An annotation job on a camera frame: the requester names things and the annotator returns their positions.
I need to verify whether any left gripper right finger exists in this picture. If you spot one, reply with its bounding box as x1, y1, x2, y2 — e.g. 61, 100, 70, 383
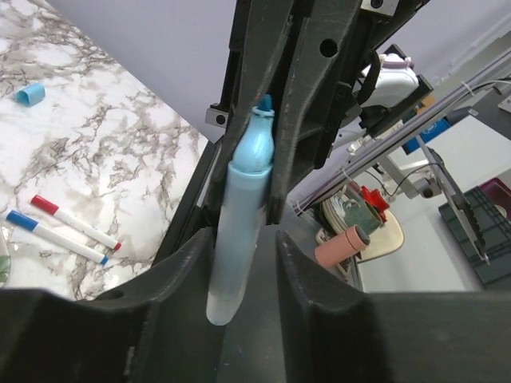
275, 231, 510, 382

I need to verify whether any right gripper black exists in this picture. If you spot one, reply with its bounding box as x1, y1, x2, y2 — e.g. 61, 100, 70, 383
209, 1, 425, 224

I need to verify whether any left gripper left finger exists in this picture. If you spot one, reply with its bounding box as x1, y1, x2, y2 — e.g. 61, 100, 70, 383
1, 228, 224, 382

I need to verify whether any light blue highlighter body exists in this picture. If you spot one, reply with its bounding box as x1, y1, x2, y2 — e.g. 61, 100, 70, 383
206, 94, 275, 326

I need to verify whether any white red acrylic marker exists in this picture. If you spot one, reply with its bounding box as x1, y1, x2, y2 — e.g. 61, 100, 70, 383
52, 207, 121, 251

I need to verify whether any white blue acrylic marker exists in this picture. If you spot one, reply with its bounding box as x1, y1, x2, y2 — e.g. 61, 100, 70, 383
5, 210, 110, 267

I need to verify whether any light blue highlighter cap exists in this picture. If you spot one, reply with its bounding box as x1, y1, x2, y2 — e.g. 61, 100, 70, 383
14, 83, 46, 107

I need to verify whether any red pen cap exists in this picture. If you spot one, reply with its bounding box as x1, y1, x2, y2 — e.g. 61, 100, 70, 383
30, 195, 59, 215

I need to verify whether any blue pen cap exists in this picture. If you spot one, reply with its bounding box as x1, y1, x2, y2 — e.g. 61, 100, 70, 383
6, 211, 39, 232

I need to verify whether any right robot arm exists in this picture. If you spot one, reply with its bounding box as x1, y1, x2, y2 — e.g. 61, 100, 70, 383
205, 0, 432, 224

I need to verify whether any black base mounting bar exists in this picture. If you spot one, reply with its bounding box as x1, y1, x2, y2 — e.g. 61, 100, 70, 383
151, 141, 221, 267

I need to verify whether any floral serving tray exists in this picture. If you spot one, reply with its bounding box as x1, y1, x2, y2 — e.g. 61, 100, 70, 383
0, 232, 11, 287

